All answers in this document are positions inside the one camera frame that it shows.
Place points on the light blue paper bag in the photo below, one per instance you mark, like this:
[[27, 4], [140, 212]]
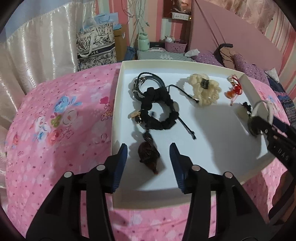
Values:
[[104, 18]]

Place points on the person's right forearm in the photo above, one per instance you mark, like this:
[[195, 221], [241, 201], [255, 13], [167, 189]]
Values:
[[283, 192]]

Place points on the black scrunchie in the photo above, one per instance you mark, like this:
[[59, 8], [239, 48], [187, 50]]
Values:
[[150, 92]]

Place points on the red orange hair clip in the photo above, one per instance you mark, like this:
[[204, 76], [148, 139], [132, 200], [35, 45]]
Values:
[[235, 89]]

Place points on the cream scrunchie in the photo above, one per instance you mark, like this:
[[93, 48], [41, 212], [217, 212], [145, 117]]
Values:
[[203, 95]]

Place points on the white crumpled tissue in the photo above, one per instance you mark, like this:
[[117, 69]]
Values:
[[192, 52]]

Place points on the pink floral curtain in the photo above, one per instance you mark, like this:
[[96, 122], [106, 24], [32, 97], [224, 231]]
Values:
[[259, 11]]

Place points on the dark blue patchwork quilt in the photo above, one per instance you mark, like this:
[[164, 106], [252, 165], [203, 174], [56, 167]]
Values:
[[284, 99]]

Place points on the beige cloth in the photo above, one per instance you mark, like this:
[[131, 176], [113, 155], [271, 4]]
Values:
[[227, 58]]

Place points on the pale green bottle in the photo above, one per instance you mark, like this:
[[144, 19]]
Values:
[[143, 42]]

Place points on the black flat case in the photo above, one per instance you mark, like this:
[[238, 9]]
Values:
[[156, 44]]

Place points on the white power strip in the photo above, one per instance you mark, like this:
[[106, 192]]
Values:
[[180, 15]]

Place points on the white shallow box tray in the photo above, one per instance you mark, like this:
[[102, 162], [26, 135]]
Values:
[[219, 143]]

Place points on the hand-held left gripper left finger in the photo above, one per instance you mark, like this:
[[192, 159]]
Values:
[[120, 166]]

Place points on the white cloth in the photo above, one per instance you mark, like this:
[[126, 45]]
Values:
[[272, 74]]

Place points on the pink headboard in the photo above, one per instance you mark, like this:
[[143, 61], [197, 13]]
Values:
[[231, 25]]

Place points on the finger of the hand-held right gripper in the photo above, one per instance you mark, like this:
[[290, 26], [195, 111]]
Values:
[[281, 123], [260, 126]]

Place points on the pink floral blanket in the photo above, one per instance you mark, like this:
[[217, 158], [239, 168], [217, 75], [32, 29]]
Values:
[[64, 139]]

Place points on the blue denim cloth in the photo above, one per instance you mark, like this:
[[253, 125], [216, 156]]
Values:
[[130, 54]]

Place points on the black and cream printed tote bag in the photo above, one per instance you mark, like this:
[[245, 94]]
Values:
[[97, 48]]

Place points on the purple dotted pillow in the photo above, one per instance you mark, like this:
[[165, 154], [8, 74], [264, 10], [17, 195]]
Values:
[[208, 59], [252, 69]]

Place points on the cream satin curtain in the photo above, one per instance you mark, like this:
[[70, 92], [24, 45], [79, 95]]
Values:
[[34, 51]]

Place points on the brown cardboard box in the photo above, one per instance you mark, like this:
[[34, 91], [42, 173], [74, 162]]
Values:
[[120, 44]]

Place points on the pink and white small device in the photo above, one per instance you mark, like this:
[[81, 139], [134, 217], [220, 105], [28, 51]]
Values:
[[157, 49]]

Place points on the purple plastic basket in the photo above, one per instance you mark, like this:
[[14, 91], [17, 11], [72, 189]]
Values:
[[175, 47]]

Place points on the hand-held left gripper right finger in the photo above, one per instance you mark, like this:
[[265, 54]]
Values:
[[177, 168]]

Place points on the small beige and gold charm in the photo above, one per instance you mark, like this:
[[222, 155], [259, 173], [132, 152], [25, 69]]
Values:
[[135, 114]]

